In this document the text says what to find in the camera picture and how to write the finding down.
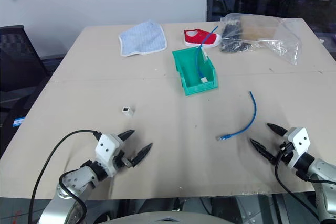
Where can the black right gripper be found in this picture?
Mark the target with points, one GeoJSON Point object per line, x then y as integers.
{"type": "Point", "coordinates": [284, 150]}

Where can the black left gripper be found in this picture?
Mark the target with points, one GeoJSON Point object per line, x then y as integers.
{"type": "Point", "coordinates": [127, 162]}

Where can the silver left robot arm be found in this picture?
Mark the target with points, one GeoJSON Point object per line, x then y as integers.
{"type": "Point", "coordinates": [78, 182]}

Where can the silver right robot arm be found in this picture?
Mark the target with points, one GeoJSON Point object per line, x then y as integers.
{"type": "Point", "coordinates": [323, 174]}

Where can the grey rounded robot torso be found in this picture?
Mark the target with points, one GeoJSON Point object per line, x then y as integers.
{"type": "Point", "coordinates": [168, 217]}

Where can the green plastic storage bin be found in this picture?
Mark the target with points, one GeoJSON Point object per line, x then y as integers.
{"type": "Point", "coordinates": [207, 85]}

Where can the clear plastic bag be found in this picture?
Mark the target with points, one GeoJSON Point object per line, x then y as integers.
{"type": "Point", "coordinates": [278, 43]}

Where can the light blue checked cloth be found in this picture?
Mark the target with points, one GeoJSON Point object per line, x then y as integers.
{"type": "Point", "coordinates": [143, 39]}

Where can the black parts pile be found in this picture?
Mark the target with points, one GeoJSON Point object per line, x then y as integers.
{"type": "Point", "coordinates": [232, 37]}

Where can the blue white label sticker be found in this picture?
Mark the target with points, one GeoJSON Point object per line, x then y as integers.
{"type": "Point", "coordinates": [19, 121]}

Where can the red child's shoe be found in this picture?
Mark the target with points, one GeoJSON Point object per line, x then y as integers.
{"type": "Point", "coordinates": [200, 37]}

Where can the black mesh office chair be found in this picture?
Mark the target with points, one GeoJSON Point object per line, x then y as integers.
{"type": "Point", "coordinates": [18, 58]}

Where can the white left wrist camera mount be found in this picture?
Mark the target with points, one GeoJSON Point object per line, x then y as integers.
{"type": "Point", "coordinates": [106, 148]}

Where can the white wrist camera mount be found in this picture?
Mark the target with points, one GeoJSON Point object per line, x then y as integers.
{"type": "Point", "coordinates": [106, 148]}
{"type": "Point", "coordinates": [299, 142]}

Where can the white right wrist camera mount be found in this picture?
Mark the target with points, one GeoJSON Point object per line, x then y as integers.
{"type": "Point", "coordinates": [299, 142]}

